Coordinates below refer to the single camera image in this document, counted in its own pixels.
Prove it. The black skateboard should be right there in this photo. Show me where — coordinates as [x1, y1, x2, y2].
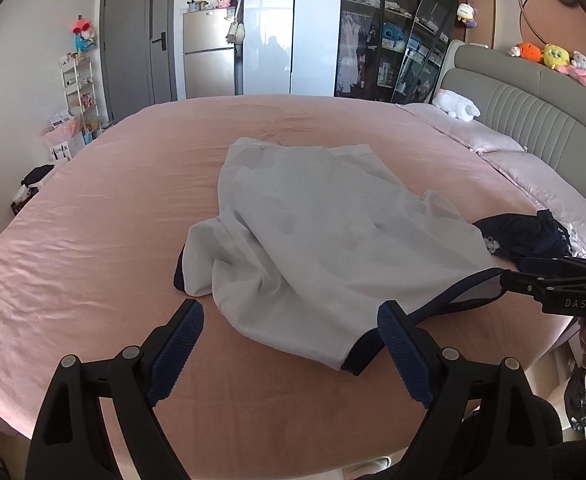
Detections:
[392, 0, 459, 106]

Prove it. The white shirt with navy trim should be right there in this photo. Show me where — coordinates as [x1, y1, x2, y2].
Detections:
[173, 137, 506, 376]

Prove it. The white wardrobe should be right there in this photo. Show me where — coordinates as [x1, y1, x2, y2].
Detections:
[243, 0, 345, 97]

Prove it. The pink plush toy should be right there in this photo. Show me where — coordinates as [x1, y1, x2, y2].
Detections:
[568, 51, 586, 92]

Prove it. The white and purple plush toy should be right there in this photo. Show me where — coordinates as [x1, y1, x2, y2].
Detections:
[455, 2, 479, 29]

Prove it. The grey padded headboard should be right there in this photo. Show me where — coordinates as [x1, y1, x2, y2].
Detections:
[438, 40, 586, 196]

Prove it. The red and blue plush toy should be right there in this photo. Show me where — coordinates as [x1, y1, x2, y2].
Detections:
[70, 14, 98, 54]

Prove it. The navy garment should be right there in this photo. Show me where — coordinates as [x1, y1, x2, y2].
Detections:
[473, 209, 572, 273]

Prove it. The pink shopping bag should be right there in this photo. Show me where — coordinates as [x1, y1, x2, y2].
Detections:
[38, 115, 82, 162]

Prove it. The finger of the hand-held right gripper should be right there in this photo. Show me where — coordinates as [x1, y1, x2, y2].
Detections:
[500, 270, 548, 297]
[518, 256, 586, 276]

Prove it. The white hanging bag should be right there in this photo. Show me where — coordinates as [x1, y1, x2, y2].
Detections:
[226, 19, 247, 47]

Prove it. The pale pink quilt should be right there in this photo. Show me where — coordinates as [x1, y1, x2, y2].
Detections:
[398, 102, 586, 261]

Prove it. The dark glass cabinet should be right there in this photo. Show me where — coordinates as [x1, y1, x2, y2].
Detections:
[334, 0, 421, 104]

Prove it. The yellow plush toy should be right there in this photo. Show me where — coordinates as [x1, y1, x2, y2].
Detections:
[543, 44, 572, 71]

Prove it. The white shelf rack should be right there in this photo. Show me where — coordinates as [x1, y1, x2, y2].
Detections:
[60, 52, 99, 134]

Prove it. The dark bag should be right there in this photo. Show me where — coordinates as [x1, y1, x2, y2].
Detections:
[10, 165, 55, 212]

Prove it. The silver fridge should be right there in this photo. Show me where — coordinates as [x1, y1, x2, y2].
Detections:
[180, 7, 237, 100]

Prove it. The orange plush toy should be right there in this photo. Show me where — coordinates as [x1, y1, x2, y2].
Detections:
[517, 41, 544, 64]

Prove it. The grey door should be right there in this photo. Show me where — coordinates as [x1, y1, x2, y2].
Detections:
[100, 0, 178, 122]

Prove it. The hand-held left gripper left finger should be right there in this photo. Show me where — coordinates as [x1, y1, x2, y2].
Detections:
[26, 298, 205, 480]

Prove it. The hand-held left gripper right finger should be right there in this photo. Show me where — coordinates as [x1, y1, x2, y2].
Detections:
[377, 300, 554, 480]

